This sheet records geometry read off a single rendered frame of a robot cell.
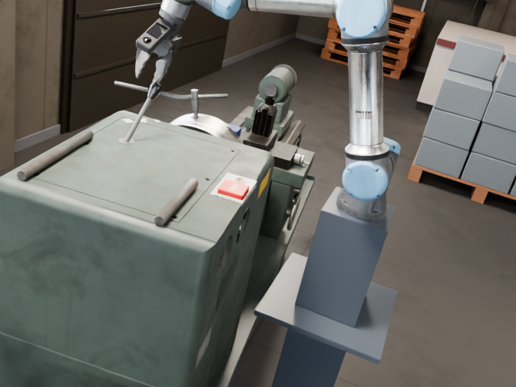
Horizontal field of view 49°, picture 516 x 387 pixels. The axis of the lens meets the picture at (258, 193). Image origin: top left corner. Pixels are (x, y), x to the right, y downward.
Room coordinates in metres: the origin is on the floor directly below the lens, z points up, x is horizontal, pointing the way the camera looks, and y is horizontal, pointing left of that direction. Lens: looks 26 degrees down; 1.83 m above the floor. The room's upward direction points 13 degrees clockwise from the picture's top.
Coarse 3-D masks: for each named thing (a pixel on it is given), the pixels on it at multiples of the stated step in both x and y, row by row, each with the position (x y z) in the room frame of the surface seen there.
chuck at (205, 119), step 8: (176, 120) 1.65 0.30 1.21; (184, 120) 1.62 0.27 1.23; (192, 120) 1.61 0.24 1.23; (200, 120) 1.62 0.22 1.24; (208, 120) 1.64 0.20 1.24; (216, 120) 1.66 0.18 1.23; (216, 128) 1.60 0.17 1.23; (224, 128) 1.63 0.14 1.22; (224, 136) 1.59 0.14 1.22; (232, 136) 1.63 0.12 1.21
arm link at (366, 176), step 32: (352, 0) 1.39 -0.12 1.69; (384, 0) 1.40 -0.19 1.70; (352, 32) 1.38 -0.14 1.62; (384, 32) 1.40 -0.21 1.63; (352, 64) 1.41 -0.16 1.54; (352, 96) 1.41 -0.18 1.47; (352, 128) 1.40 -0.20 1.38; (352, 160) 1.38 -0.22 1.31; (384, 160) 1.38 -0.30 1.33; (352, 192) 1.36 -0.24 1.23
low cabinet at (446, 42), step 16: (448, 32) 7.91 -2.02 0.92; (464, 32) 8.29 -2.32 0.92; (480, 32) 8.73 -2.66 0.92; (496, 32) 9.22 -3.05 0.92; (448, 48) 7.15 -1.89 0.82; (512, 48) 7.70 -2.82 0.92; (432, 64) 7.18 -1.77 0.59; (448, 64) 7.13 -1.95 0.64; (432, 80) 7.16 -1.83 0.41; (432, 96) 7.15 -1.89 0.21
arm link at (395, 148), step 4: (384, 140) 1.54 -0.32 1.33; (388, 140) 1.56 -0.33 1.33; (388, 144) 1.49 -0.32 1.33; (392, 144) 1.51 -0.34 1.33; (396, 144) 1.52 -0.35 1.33; (392, 148) 1.50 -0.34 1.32; (396, 148) 1.50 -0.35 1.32; (400, 148) 1.53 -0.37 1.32; (392, 152) 1.50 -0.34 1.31; (396, 152) 1.50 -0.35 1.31; (392, 156) 1.50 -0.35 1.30; (396, 156) 1.51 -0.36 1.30; (392, 160) 1.48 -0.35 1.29; (396, 160) 1.53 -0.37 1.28; (392, 164) 1.47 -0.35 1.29; (392, 168) 1.47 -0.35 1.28; (392, 172) 1.53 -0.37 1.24; (388, 184) 1.52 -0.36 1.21
